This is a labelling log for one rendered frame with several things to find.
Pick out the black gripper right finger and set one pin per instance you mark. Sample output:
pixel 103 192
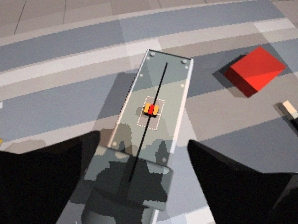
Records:
pixel 236 193

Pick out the red rectangular block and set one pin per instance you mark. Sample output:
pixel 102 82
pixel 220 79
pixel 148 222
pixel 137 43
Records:
pixel 254 71

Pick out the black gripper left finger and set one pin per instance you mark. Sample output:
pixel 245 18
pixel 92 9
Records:
pixel 35 186

